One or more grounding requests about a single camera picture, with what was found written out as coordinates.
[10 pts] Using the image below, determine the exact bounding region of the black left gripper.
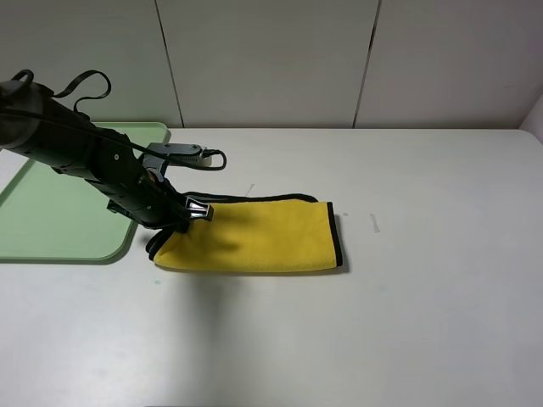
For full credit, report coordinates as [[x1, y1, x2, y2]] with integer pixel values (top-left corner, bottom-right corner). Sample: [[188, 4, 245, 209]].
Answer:
[[105, 167, 213, 233]]

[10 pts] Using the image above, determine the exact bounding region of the yellow towel with black trim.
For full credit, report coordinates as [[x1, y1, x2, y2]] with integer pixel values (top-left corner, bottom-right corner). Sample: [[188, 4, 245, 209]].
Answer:
[[146, 192, 344, 275]]

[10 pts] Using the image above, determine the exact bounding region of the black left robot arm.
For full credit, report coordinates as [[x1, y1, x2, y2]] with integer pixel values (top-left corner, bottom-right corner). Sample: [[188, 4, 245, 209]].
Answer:
[[1, 80, 213, 233]]

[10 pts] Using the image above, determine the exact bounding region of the light green plastic tray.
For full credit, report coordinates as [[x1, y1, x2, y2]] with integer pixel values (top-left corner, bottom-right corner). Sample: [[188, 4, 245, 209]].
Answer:
[[0, 120, 171, 265]]

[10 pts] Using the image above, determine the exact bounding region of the long clear tape strip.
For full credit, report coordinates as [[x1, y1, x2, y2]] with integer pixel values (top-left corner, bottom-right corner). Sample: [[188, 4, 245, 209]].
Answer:
[[244, 183, 255, 197]]

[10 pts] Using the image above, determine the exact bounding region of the clear tape strip on table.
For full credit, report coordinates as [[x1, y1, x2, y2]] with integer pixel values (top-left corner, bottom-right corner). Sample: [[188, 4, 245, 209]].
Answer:
[[370, 214, 381, 233]]

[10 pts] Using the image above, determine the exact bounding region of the black left camera cable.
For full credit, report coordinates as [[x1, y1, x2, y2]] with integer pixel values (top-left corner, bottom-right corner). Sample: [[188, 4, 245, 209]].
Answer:
[[0, 69, 227, 171]]

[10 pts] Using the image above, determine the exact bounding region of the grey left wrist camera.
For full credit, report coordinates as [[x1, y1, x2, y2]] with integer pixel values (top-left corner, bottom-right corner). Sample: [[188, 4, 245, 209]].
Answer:
[[141, 142, 212, 168]]

